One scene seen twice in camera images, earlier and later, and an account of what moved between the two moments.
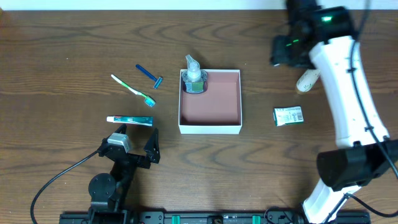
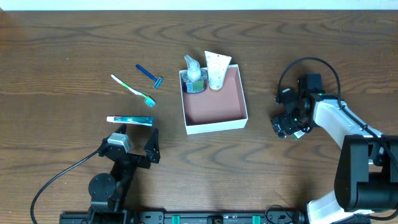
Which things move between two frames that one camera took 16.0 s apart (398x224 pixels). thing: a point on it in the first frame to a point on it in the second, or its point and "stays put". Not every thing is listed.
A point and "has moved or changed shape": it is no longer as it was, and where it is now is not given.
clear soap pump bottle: [194, 79] stays put
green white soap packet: [290, 115] has moved or changed shape
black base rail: [204, 217] stays put
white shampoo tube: [308, 79] has moved or changed shape
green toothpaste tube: [147, 121] stays put
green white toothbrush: [148, 101] stays put
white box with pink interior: [217, 111] stays put
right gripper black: [280, 50] to [283, 125]
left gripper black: [134, 157] stays put
